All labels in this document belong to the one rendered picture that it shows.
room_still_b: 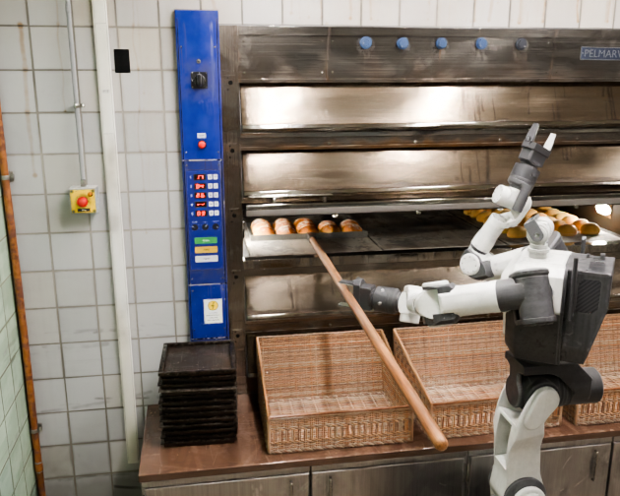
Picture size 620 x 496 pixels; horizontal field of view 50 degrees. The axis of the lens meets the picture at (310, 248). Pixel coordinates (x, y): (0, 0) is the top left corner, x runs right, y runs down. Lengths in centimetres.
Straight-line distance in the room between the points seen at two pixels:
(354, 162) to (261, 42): 60
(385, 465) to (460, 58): 162
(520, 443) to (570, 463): 71
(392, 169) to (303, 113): 44
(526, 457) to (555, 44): 167
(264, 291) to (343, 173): 59
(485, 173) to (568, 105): 45
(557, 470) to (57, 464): 205
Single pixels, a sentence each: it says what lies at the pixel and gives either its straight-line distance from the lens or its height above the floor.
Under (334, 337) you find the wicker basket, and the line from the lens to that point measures 289.
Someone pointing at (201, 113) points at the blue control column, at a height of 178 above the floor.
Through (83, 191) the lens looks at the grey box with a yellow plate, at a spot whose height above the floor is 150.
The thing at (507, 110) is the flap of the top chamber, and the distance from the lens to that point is 295.
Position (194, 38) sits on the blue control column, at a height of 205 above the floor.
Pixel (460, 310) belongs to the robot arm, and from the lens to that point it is 192.
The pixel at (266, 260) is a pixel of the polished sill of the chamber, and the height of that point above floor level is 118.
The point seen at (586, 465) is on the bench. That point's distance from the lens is 298.
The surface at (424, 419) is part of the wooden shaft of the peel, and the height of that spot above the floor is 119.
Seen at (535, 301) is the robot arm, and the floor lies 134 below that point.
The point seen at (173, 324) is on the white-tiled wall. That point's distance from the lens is 285.
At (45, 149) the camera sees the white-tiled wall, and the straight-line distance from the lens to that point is 273.
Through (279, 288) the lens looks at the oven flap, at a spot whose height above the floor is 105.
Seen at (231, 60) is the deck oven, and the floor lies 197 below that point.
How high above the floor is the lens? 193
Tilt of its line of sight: 15 degrees down
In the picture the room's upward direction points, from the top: straight up
